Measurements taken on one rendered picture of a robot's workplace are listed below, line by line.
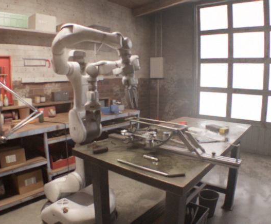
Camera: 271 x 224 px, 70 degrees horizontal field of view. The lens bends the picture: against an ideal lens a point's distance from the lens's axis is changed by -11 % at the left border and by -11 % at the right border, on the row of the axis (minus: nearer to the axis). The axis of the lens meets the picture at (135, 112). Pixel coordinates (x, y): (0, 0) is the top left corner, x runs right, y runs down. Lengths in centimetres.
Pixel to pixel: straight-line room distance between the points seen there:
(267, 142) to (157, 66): 264
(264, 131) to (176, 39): 248
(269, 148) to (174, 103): 209
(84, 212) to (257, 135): 334
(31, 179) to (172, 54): 354
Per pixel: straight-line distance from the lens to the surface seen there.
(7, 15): 282
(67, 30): 118
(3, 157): 234
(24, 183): 252
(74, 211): 171
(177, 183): 94
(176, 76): 456
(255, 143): 426
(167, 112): 471
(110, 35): 122
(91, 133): 156
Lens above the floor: 131
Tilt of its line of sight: 9 degrees down
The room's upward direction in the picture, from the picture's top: straight up
